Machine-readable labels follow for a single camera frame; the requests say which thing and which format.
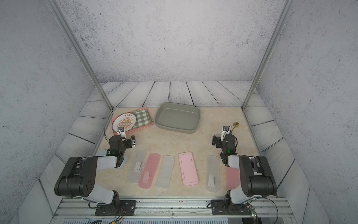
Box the clear pencil case with label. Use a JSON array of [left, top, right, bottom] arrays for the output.
[[127, 149, 147, 183]]

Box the translucent pink pencil case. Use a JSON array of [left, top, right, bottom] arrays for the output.
[[138, 153, 161, 189]]

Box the grey plastic storage box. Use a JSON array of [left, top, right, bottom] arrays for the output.
[[154, 103, 201, 133]]

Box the clear frosted pencil case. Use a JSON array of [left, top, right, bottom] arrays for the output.
[[156, 155, 175, 189]]

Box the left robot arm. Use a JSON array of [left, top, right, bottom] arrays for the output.
[[54, 135, 136, 207]]

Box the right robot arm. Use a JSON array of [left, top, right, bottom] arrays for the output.
[[212, 133, 277, 205]]

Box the light blue pencil case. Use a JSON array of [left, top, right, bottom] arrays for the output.
[[96, 149, 128, 171]]

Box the pink pencil case far right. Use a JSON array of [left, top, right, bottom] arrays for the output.
[[226, 167, 241, 190]]

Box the opaque pink pencil case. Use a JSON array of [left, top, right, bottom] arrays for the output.
[[179, 152, 199, 187]]

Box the pink plastic tray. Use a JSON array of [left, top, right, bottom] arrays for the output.
[[111, 108, 154, 135]]

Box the round orange patterned plate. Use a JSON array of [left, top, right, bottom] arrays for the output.
[[112, 113, 137, 133]]

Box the green checked cloth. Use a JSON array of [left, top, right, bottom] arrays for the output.
[[132, 108, 153, 129]]

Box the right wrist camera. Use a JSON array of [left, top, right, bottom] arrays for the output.
[[221, 126, 231, 141]]

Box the gold spoon teal handle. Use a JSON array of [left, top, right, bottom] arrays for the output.
[[232, 122, 240, 131]]

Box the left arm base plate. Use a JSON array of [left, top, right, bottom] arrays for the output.
[[95, 200, 137, 216]]

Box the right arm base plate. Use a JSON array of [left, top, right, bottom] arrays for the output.
[[207, 200, 252, 216]]

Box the aluminium front rail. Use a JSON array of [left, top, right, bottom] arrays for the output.
[[51, 197, 296, 224]]

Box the right aluminium frame post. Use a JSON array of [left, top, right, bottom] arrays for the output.
[[241, 0, 294, 112]]

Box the aluminium frame post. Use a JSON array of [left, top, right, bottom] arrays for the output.
[[46, 0, 114, 111], [241, 0, 294, 112]]

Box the left aluminium frame post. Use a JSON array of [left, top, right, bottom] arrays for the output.
[[46, 0, 114, 111]]

